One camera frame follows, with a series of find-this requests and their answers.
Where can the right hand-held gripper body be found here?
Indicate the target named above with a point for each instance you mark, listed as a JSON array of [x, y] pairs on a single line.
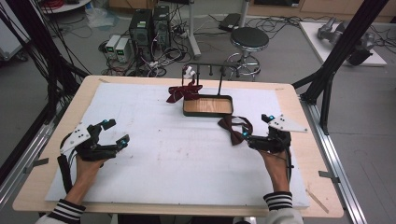
[[274, 141]]

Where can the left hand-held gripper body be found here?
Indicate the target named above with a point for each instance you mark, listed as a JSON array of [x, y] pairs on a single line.
[[93, 151]]

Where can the dark brown bow tie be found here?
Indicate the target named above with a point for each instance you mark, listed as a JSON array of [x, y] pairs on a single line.
[[232, 124]]

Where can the black rack with wooden tray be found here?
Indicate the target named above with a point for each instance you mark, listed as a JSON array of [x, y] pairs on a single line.
[[207, 106]]

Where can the striped red bow tie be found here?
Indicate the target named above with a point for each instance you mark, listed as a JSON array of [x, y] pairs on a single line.
[[183, 91]]

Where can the person's left hand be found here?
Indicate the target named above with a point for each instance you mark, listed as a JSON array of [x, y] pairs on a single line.
[[88, 172]]

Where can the person's right hand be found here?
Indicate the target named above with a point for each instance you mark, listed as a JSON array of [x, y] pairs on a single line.
[[278, 169]]

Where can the grey metal clip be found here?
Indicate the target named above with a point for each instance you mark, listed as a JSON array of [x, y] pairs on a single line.
[[328, 176]]

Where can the white paper sheet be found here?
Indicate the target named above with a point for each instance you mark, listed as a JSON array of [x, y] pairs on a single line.
[[186, 168]]

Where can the thin wooden stick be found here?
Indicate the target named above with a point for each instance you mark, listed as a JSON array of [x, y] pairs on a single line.
[[317, 201]]

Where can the white power supply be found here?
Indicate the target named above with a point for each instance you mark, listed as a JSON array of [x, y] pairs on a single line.
[[123, 49], [111, 45]]

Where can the round black stool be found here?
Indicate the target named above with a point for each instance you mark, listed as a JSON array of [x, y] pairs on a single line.
[[249, 38]]

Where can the white floor platform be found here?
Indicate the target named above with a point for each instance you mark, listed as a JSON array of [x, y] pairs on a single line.
[[314, 40]]

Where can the black computer tower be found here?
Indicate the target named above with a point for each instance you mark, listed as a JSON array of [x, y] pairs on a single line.
[[162, 28], [141, 31]]

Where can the flat black box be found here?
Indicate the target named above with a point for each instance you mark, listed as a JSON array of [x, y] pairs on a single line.
[[229, 21]]

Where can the clear plastic bag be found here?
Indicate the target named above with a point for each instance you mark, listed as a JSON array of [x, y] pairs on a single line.
[[101, 18]]

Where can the white desk leg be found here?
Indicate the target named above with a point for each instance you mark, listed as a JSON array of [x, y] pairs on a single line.
[[193, 34]]

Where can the round white table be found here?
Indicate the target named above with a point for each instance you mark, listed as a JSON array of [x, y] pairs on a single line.
[[67, 6]]

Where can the aluminium rail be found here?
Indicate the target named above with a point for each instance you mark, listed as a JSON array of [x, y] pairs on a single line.
[[28, 152], [339, 161]]

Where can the black metal frame stand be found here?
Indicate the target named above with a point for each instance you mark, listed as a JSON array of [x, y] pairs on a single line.
[[34, 34], [345, 46]]

